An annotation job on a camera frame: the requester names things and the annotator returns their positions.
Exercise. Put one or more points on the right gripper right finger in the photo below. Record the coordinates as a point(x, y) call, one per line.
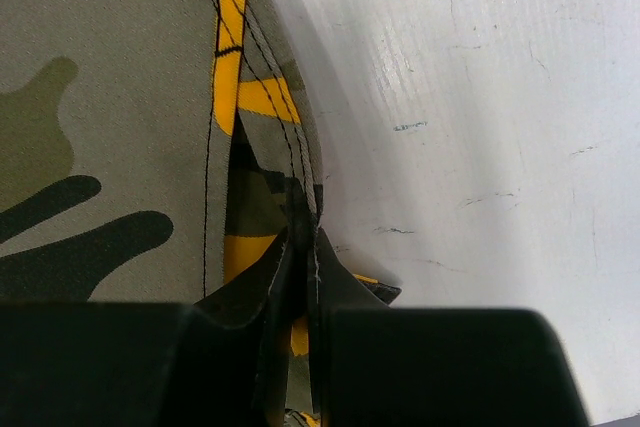
point(330, 286)

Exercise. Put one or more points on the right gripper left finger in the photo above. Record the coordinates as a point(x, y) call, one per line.
point(252, 318)

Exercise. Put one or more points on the yellow camouflage trousers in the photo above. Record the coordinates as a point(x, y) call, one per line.
point(151, 151)

